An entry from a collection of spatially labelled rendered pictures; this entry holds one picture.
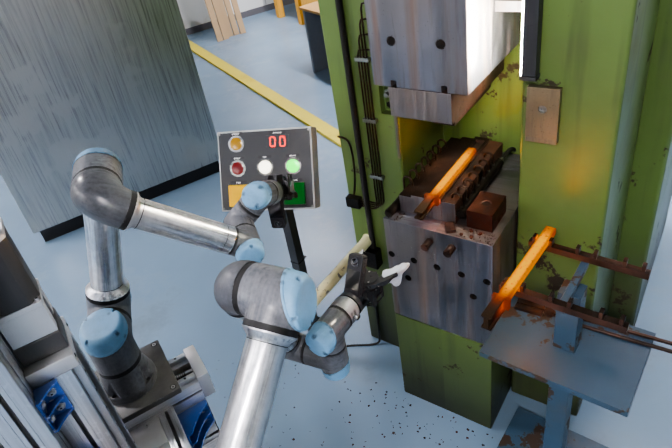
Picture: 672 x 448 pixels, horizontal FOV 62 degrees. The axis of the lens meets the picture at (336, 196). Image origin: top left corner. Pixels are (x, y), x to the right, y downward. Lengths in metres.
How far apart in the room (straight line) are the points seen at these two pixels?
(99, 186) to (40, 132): 2.54
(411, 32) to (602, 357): 1.04
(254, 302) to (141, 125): 2.95
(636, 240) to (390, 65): 1.23
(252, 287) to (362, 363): 1.56
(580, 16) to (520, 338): 0.91
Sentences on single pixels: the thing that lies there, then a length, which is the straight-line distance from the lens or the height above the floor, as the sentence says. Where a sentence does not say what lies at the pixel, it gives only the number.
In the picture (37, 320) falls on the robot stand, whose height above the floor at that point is 1.34.
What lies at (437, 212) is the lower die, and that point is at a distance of 1.84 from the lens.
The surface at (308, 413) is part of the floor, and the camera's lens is 2.53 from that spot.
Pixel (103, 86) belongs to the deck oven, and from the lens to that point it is 3.87.
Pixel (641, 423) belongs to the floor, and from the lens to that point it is 2.55.
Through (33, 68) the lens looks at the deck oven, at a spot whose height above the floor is 1.11.
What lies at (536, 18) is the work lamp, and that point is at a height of 1.55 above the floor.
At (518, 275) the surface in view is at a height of 0.97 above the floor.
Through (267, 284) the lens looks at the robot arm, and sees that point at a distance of 1.13.
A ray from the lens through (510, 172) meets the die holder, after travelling 2.09.
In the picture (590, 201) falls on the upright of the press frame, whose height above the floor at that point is 1.01.
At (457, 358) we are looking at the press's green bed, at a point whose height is 0.35.
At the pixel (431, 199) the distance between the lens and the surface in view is 1.78.
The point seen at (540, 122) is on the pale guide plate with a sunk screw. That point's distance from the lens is 1.69.
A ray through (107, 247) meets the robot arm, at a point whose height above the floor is 1.20.
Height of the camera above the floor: 2.02
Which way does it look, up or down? 33 degrees down
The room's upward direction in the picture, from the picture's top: 10 degrees counter-clockwise
